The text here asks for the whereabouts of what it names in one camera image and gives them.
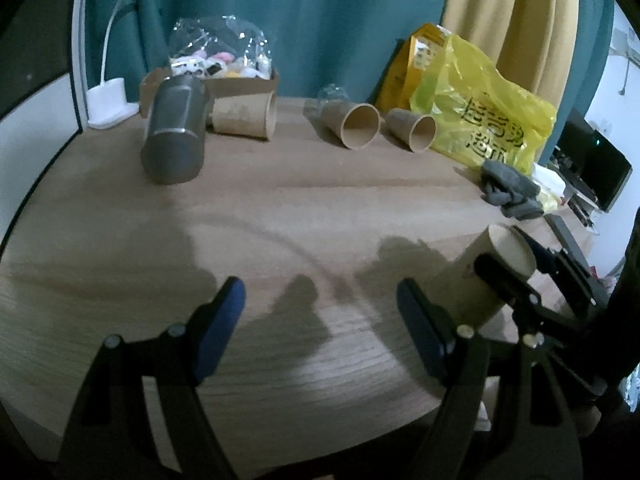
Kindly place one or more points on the black flat bar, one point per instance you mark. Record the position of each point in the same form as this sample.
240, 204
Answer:
567, 237

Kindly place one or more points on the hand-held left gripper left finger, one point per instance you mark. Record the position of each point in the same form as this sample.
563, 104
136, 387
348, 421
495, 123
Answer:
222, 320

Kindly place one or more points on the black monitor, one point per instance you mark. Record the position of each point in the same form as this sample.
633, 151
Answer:
595, 160

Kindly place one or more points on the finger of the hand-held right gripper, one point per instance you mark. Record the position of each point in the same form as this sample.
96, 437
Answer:
505, 280
542, 257

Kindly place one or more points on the yellow plastic bag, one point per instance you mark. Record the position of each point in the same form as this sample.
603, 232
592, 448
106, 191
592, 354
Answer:
490, 105

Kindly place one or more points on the crumpled clear plastic wrap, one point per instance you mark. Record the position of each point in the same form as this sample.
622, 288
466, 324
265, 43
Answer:
327, 97

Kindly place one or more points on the white desk lamp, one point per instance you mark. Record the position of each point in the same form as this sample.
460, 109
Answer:
107, 100

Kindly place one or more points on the grey metal bottle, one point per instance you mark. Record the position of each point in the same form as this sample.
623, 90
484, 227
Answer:
175, 130

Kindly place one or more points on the orange paper package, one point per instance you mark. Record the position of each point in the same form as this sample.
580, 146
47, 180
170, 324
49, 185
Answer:
407, 67

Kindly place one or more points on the grey glove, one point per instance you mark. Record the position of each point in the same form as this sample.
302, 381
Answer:
510, 187

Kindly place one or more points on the brown paper cup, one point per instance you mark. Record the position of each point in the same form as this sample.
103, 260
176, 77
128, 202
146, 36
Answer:
352, 125
415, 130
240, 115
465, 285

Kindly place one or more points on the yellow curtain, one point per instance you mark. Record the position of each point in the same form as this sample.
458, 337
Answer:
510, 15

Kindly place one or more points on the clear bag of toys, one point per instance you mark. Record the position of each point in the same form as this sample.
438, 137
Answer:
220, 45

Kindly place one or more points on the cardboard box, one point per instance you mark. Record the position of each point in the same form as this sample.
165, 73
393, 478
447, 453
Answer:
235, 85

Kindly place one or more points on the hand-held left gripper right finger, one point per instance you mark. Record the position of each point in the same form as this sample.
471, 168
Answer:
422, 330

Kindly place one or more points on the teal curtain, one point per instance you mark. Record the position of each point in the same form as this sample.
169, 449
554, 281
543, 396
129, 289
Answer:
325, 25

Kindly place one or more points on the white tissue paper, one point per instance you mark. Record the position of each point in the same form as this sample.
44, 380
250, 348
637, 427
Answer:
547, 180

